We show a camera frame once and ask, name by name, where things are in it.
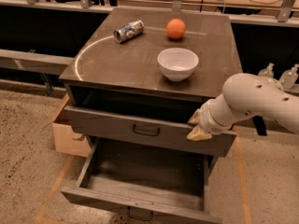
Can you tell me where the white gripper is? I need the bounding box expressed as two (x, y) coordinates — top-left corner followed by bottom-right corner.
(187, 99), (232, 141)

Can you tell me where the grey top drawer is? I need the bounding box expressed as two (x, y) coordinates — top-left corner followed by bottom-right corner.
(63, 91), (238, 158)

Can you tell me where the grey drawer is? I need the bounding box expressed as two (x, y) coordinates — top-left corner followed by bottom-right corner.
(63, 91), (238, 158)
(62, 139), (222, 224)

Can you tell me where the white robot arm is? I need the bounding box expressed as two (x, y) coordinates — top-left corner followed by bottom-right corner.
(187, 73), (299, 141)

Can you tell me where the grey bottom drawer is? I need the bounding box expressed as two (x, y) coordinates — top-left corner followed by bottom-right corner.
(62, 139), (222, 224)

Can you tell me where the grey wooden drawer cabinet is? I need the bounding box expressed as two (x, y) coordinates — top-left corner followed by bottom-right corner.
(58, 7), (244, 173)

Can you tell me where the white ceramic bowl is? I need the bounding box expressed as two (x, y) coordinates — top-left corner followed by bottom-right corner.
(157, 48), (199, 82)

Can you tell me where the clear plastic bottle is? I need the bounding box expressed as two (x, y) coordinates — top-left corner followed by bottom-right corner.
(278, 63), (299, 89)
(259, 63), (274, 78)

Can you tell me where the orange fruit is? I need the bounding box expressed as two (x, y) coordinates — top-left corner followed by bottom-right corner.
(166, 19), (186, 39)

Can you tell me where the crushed silver soda can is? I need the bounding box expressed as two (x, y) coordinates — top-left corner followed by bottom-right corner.
(113, 20), (145, 43)

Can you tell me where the cardboard box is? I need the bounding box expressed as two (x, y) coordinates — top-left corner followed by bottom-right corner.
(45, 94), (91, 157)

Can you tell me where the black top drawer handle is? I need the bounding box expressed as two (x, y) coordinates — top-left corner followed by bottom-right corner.
(132, 124), (160, 136)

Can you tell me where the black drawer handle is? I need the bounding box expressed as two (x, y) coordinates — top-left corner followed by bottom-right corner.
(126, 206), (154, 222)
(132, 124), (160, 136)

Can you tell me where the black bottom drawer handle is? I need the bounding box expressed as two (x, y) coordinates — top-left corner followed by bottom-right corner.
(126, 206), (154, 222)

